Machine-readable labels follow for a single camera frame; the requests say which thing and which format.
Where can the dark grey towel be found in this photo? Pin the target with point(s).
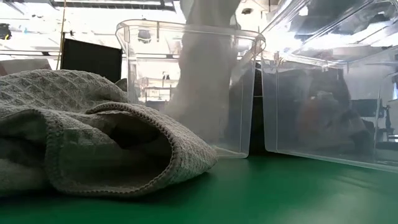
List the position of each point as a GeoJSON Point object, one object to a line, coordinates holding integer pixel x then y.
{"type": "Point", "coordinates": [354, 130]}

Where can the black wall fixture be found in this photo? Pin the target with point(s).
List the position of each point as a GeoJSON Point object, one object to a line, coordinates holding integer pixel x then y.
{"type": "Point", "coordinates": [4, 31]}

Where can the black standing panel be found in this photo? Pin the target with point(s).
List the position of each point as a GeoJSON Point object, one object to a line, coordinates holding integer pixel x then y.
{"type": "Point", "coordinates": [93, 59]}

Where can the white towel with red stripes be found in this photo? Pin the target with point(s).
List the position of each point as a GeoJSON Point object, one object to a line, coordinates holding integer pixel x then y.
{"type": "Point", "coordinates": [205, 77]}

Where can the clear plastic bin with label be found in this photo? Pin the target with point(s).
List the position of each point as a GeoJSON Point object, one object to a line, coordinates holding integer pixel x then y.
{"type": "Point", "coordinates": [342, 46]}

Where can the beige board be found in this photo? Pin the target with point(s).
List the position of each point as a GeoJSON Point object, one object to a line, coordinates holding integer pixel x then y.
{"type": "Point", "coordinates": [21, 66]}

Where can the large grey waffle towel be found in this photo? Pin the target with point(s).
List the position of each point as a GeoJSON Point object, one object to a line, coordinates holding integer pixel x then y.
{"type": "Point", "coordinates": [93, 93]}

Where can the black monitor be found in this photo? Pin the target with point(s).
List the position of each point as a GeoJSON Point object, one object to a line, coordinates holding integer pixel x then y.
{"type": "Point", "coordinates": [365, 108]}

